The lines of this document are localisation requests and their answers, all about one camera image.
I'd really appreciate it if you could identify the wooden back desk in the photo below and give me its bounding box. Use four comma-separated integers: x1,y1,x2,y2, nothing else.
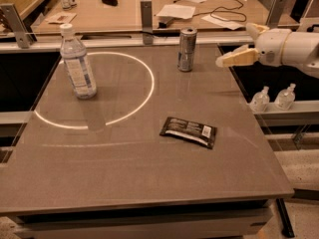
31,0,300,36

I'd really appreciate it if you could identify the white paper sheet centre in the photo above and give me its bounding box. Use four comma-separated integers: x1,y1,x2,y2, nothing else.
157,4,195,19

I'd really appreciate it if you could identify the black rxbar chocolate wrapper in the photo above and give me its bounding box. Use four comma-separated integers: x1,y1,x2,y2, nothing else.
159,117,216,149

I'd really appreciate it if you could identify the small card on desk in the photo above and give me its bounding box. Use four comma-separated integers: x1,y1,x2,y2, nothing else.
46,12,77,24

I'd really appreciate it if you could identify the black cable on desk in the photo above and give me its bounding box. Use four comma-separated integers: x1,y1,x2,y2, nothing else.
172,0,248,23

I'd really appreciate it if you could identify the white paper sheet right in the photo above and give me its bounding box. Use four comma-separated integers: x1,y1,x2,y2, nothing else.
202,14,242,30

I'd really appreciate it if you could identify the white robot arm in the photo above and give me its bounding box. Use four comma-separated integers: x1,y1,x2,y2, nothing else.
215,23,319,78

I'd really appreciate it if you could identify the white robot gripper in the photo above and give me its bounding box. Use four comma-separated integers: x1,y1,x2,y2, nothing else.
215,23,292,68

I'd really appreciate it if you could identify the grey metal bracket left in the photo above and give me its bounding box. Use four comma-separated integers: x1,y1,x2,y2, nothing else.
0,3,33,49

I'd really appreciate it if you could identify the small sanitizer bottle left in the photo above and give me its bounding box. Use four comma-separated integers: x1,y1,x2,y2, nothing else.
249,86,270,112

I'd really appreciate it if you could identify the small sanitizer bottle right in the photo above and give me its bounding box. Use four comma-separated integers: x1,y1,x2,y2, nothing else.
274,83,296,111

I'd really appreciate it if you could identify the grey metal bracket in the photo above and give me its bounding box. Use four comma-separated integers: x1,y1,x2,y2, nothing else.
141,0,153,45
266,0,287,29
0,3,33,49

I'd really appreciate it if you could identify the small sanitizer bottle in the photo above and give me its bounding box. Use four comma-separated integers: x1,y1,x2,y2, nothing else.
249,86,270,112
274,83,296,111

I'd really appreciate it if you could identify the clear plastic water bottle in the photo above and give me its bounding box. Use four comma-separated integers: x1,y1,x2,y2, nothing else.
60,23,97,100

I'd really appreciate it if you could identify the silver redbull can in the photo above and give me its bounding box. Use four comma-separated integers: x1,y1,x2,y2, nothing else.
177,27,197,72

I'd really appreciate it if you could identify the grey metal bracket right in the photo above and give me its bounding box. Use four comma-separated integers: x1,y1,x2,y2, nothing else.
266,0,287,29

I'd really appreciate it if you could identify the white paper sheet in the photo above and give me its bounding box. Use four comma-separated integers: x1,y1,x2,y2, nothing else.
157,4,195,19
202,14,242,30

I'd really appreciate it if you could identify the grey metal bracket middle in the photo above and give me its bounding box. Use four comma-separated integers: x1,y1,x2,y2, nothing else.
141,0,153,45

